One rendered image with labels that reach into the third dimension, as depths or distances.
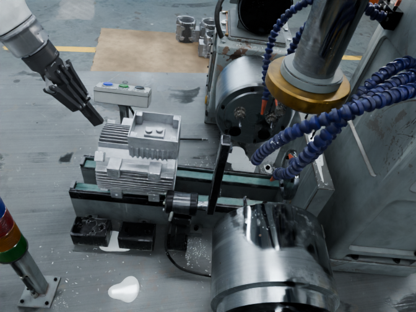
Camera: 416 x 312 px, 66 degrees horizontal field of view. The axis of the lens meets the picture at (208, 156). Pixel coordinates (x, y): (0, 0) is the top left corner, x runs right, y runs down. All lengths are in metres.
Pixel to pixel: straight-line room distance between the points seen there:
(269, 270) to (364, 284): 0.56
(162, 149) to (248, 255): 0.34
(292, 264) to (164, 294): 0.43
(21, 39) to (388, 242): 1.01
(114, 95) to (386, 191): 0.79
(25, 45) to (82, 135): 0.58
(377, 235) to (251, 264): 0.44
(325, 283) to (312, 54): 0.42
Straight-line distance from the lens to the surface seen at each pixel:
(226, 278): 0.63
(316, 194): 0.78
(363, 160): 0.85
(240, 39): 1.20
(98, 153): 0.83
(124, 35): 3.41
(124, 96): 1.05
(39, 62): 0.82
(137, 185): 0.84
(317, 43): 0.66
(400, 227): 0.94
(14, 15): 0.80
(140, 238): 0.94
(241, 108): 1.01
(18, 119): 1.44
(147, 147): 0.79
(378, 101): 0.50
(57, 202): 1.12
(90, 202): 0.99
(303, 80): 0.67
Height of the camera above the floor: 1.68
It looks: 46 degrees down
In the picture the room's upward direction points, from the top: 10 degrees clockwise
